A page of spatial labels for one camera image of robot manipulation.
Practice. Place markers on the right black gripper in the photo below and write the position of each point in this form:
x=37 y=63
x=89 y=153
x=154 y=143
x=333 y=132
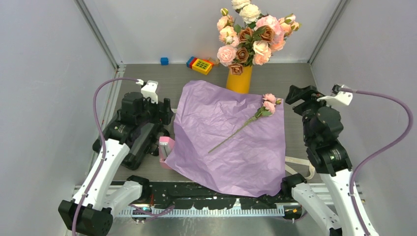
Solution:
x=295 y=92

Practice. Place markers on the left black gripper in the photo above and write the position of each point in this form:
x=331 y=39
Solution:
x=162 y=117

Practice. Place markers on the pink roses stem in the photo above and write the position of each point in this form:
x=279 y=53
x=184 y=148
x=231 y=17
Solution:
x=267 y=109
x=270 y=27

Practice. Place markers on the peach rose stem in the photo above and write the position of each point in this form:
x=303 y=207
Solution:
x=262 y=52
x=288 y=29

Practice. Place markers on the beige ribbon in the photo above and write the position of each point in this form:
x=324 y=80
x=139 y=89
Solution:
x=292 y=161

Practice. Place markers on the purple wrapping paper sheet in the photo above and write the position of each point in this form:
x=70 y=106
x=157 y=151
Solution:
x=252 y=163

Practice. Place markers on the brown roses stem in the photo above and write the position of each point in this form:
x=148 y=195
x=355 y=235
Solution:
x=245 y=54

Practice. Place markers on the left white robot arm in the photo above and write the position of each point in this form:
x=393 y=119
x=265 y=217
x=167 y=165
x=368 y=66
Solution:
x=91 y=210

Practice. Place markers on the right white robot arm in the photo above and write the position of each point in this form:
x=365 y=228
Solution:
x=333 y=165

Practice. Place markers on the yellow vase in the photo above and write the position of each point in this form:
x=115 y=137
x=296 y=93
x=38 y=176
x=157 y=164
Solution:
x=239 y=78

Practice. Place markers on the peach roses in vase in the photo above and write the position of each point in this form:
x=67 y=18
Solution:
x=229 y=29

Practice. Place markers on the pink toy toaster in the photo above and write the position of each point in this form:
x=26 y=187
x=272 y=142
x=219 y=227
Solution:
x=165 y=147

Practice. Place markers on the black hard case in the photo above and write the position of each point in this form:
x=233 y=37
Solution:
x=139 y=144

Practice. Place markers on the blue cube block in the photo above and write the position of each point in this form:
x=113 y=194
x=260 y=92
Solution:
x=164 y=61

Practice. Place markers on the yellow toy block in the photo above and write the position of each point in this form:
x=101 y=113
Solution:
x=202 y=66

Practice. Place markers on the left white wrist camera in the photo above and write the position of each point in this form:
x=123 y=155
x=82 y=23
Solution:
x=149 y=90

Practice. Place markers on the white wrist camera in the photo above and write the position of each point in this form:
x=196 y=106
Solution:
x=338 y=97
x=149 y=90

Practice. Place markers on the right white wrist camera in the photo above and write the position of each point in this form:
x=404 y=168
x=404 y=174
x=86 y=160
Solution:
x=338 y=97

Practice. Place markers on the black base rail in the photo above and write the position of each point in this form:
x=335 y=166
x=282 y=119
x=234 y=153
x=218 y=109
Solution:
x=187 y=195

